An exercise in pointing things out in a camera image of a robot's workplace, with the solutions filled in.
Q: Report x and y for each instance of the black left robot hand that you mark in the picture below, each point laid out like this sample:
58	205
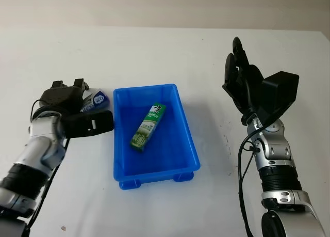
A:
62	97

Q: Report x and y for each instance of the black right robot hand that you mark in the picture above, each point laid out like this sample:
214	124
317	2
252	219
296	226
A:
245	89

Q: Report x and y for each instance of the white blue gum bottle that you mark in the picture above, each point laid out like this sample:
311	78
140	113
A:
98	98

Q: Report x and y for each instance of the green toothpaste box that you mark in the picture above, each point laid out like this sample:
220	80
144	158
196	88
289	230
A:
148	127

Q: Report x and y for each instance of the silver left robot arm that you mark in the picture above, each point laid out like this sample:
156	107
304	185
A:
33	154

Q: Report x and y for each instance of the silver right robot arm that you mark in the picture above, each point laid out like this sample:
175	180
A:
276	164

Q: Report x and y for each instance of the blue plastic tray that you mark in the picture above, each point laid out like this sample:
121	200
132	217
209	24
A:
170	149

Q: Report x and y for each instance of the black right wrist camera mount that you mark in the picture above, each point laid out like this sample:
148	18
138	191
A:
281	92

